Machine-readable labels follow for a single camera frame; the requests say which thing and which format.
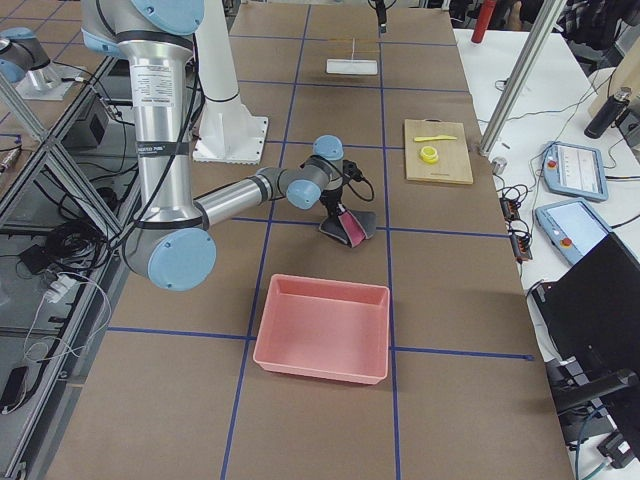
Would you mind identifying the pink and grey cloth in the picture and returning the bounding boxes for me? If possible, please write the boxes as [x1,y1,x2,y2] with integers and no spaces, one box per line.
[319,209,377,248]

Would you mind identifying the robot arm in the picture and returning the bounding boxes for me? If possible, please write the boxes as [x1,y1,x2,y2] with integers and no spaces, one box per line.
[81,1,345,291]

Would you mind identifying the near blue teach pendant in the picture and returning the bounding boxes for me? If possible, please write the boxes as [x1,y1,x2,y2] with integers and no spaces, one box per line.
[534,197,612,265]

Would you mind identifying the yellow plastic knife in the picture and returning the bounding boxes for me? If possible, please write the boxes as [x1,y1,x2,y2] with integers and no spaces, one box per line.
[412,134,458,143]

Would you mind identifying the aluminium frame post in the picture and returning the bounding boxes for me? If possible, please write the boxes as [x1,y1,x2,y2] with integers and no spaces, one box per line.
[478,0,566,157]

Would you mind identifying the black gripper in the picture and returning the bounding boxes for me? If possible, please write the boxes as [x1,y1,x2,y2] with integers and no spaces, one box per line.
[321,186,347,223]

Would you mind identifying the bamboo cutting board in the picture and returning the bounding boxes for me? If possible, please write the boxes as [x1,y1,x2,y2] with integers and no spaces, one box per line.
[404,119,473,185]

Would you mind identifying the pink plastic bin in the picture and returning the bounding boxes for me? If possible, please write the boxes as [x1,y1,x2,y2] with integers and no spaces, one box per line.
[253,274,390,385]

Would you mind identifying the black water bottle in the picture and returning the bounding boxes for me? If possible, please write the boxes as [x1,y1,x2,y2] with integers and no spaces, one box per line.
[584,86,632,139]

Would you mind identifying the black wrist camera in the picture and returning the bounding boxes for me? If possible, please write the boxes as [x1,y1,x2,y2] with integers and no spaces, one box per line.
[342,160,364,182]

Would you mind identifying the far blue teach pendant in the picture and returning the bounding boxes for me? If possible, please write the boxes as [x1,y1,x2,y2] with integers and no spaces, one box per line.
[542,142,609,202]

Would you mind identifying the yellow lemon slices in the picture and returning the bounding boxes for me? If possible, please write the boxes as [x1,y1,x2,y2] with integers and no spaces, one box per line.
[419,145,439,165]

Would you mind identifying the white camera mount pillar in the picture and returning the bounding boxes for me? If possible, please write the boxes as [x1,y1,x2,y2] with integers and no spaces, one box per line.
[193,1,268,165]

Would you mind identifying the red bottle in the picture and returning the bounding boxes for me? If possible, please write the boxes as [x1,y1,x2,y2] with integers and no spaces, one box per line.
[471,0,498,44]

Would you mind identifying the blue teach pendant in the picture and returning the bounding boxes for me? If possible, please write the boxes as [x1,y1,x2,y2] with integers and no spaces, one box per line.
[534,197,612,265]
[542,142,609,202]

